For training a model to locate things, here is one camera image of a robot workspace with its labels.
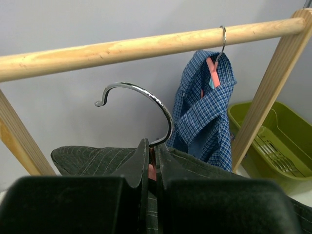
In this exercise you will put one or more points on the blue checkered shirt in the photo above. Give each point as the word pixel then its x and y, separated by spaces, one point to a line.
pixel 201 123

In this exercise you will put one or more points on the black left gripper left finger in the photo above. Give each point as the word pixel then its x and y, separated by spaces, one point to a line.
pixel 133 201

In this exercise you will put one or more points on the black pinstriped shirt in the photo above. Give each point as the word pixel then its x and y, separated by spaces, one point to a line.
pixel 90 161

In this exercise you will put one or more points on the pink hanger of blue shirt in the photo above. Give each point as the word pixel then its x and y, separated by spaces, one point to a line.
pixel 212 66

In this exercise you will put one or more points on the pink hanger of black shirt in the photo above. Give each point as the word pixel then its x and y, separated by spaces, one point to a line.
pixel 136 121

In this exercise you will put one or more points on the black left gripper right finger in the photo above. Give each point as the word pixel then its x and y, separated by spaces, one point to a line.
pixel 168 174

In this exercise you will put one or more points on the wooden clothes rack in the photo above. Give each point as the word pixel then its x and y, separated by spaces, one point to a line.
pixel 293 34

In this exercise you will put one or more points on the green plastic basket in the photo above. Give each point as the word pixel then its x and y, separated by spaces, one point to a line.
pixel 282 151

